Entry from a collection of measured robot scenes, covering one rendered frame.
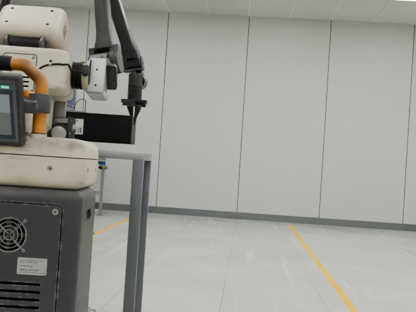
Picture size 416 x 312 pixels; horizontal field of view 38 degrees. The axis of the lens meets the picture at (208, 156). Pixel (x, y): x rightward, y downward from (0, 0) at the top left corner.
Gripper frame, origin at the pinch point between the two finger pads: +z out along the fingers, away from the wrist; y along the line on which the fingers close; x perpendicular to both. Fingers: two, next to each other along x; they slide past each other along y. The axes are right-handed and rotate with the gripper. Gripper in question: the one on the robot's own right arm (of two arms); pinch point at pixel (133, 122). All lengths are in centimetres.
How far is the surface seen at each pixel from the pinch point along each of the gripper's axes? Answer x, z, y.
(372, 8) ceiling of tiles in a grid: -562, -190, -259
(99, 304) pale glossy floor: -74, 94, 19
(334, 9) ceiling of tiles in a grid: -582, -190, -213
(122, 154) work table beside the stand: 20.2, 12.7, 1.4
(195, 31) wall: -658, -164, -25
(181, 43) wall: -660, -145, -4
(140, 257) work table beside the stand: -20, 58, -5
